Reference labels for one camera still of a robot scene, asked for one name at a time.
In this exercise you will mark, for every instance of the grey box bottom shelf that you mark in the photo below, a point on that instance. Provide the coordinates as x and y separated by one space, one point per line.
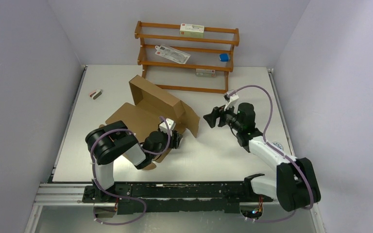
205 73

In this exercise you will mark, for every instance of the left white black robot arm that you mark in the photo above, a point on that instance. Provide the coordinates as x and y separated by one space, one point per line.
108 143

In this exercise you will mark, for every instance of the small blue object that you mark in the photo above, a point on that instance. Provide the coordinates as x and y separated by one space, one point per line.
224 57

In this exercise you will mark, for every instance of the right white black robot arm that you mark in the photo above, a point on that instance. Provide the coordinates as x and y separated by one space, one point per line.
295 185

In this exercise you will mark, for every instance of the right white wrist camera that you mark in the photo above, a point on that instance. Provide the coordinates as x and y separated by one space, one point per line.
231 100

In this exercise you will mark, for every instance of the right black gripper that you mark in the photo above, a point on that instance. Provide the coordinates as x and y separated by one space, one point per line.
211 118

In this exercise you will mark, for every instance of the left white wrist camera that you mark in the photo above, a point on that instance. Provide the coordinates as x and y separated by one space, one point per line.
167 126

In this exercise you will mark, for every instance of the aluminium rail frame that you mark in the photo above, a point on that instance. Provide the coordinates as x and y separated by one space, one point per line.
57 194

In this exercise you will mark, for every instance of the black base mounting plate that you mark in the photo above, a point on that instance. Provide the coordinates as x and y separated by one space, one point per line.
151 197

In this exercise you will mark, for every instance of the clear plastic packaged item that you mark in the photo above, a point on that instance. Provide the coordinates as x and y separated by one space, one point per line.
172 54

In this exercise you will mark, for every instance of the white green box top shelf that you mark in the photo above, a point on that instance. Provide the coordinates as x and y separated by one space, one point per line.
191 30

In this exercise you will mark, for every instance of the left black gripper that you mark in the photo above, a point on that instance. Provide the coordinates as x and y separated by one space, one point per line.
175 142

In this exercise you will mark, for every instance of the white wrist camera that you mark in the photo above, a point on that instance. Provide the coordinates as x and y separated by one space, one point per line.
167 126
231 100

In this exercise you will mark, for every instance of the orange wooden shelf rack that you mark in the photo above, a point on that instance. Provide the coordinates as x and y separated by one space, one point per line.
204 54

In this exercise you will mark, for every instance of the small red grey object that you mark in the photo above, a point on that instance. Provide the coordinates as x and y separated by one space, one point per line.
95 94

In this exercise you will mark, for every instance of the brown cardboard box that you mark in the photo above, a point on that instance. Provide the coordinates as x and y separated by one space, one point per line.
151 102

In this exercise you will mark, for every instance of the round blue white sticker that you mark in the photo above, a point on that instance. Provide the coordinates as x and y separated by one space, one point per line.
278 146

